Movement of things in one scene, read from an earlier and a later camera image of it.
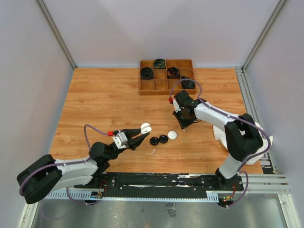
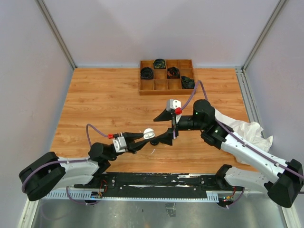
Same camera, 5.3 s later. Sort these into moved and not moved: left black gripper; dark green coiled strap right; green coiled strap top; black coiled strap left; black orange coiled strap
Moved: left black gripper
Not moved: dark green coiled strap right; green coiled strap top; black coiled strap left; black orange coiled strap
